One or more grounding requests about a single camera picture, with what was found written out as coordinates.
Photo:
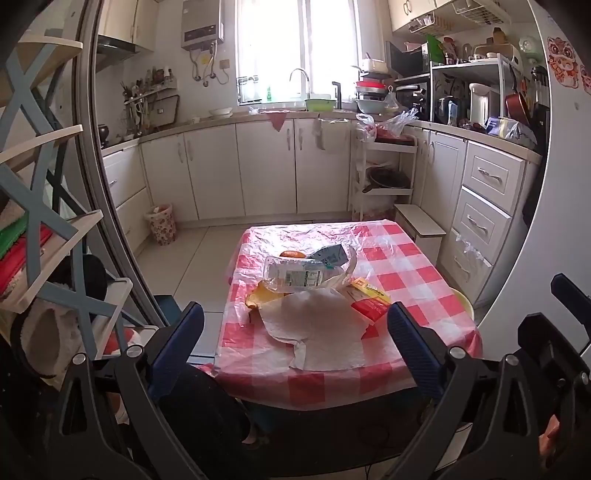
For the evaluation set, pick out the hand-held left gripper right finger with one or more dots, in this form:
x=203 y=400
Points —
x=415 y=350

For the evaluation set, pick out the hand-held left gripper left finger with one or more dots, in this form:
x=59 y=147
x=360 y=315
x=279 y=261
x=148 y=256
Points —
x=178 y=344

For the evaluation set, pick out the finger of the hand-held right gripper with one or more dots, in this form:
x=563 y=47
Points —
x=538 y=337
x=572 y=290

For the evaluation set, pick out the red yellow snack wrapper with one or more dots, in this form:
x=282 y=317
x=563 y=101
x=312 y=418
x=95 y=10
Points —
x=369 y=300

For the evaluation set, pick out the white paper towel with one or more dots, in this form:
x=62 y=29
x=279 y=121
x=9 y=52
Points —
x=332 y=357
x=318 y=318

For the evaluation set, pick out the clear plastic bag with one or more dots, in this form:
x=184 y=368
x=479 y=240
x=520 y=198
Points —
x=352 y=263

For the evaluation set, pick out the grey blue carton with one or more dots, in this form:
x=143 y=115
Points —
x=330 y=255

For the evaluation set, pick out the clear plastic bottle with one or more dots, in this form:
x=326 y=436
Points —
x=295 y=274

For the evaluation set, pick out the orange peel with stem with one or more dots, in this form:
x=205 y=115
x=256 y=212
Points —
x=292 y=254

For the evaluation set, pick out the person's right hand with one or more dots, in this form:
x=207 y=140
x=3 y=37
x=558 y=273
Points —
x=549 y=436

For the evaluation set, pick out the person's leg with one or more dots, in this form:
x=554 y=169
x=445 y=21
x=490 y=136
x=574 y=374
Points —
x=203 y=406

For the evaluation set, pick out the pale yellow plastic tub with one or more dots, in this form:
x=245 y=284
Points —
x=464 y=302

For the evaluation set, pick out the red checked plastic tablecloth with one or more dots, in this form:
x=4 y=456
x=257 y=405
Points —
x=415 y=277

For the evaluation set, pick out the white refrigerator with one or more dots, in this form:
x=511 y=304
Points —
x=568 y=184

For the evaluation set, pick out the small thin clear bag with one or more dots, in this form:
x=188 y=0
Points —
x=471 y=251

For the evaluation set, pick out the black plush slipper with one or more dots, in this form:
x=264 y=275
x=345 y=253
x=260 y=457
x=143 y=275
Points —
x=46 y=332
x=83 y=274

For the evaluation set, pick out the floral wastebasket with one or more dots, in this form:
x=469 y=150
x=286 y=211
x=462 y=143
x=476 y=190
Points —
x=161 y=226

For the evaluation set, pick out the white three drawer cabinet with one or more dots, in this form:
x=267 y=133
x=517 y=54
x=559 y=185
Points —
x=485 y=207

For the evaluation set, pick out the white step stool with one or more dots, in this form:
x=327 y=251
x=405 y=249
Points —
x=420 y=226

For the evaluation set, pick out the white two drawer cabinet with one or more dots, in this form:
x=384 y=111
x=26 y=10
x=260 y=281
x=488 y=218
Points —
x=124 y=184

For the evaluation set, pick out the blue silver foil bag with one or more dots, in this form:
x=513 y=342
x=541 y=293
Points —
x=510 y=129

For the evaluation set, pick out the red ridged item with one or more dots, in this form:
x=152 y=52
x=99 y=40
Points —
x=23 y=263

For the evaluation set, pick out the red saucepan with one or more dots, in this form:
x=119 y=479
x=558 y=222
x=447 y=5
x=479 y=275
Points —
x=516 y=108

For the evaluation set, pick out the green ridged item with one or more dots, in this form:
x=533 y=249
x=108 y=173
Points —
x=11 y=240

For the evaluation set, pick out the white door base cabinets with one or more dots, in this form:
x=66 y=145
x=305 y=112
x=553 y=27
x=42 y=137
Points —
x=263 y=166

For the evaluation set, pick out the white tiered rack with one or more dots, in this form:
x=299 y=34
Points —
x=392 y=148

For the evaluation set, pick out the white electric water boiler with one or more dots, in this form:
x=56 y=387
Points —
x=482 y=104

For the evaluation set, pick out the small red lion sticker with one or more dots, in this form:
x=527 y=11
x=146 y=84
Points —
x=586 y=78

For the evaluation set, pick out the steel kettle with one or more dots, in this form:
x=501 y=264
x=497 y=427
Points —
x=445 y=110

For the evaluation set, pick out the white red plastic bag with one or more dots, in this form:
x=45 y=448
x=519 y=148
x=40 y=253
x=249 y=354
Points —
x=365 y=129

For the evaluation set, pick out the large crinkled clear bag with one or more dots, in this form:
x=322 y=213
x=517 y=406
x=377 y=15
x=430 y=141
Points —
x=401 y=122

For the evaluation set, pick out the large red lion sticker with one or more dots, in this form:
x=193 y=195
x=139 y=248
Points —
x=562 y=60

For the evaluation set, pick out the white hanging door rack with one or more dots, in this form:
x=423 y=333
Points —
x=330 y=134

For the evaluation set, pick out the white bowl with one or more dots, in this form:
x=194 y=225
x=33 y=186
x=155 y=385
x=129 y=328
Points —
x=220 y=111

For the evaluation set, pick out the red cloth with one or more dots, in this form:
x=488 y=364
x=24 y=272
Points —
x=278 y=120

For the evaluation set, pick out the teal basin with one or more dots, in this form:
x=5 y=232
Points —
x=374 y=107

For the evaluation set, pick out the black toaster oven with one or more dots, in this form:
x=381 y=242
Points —
x=413 y=99

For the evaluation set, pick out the white counter shelf rack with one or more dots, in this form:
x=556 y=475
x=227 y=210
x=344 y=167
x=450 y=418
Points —
x=466 y=62

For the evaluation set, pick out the green basin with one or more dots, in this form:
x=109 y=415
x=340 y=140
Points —
x=319 y=105

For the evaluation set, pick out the red lidded bowl stack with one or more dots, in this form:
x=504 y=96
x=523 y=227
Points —
x=369 y=87

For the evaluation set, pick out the black faucet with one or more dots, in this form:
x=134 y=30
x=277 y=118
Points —
x=337 y=94

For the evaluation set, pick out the green packet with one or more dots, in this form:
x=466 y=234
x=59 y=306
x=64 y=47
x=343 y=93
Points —
x=434 y=48

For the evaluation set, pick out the chrome faucet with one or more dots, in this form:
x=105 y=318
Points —
x=308 y=92

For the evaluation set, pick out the black microwave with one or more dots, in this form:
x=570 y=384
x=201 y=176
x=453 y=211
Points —
x=406 y=57

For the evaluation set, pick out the white pot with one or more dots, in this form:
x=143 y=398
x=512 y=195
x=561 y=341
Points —
x=374 y=66

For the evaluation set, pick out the range hood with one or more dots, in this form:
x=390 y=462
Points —
x=113 y=50

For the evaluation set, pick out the window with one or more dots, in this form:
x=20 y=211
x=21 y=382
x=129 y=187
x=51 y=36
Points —
x=295 y=46

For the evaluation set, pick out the grey sliding door frame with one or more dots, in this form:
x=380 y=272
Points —
x=92 y=161

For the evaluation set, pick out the white shelf blue cross frame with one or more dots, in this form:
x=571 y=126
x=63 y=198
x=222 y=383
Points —
x=41 y=143

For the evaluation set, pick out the wall utensil rack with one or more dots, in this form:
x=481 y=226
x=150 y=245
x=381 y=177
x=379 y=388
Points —
x=152 y=99

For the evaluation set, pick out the grey wall water heater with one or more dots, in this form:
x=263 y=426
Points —
x=201 y=23

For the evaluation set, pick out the white wall cabinets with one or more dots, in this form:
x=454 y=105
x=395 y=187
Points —
x=415 y=9
x=124 y=21

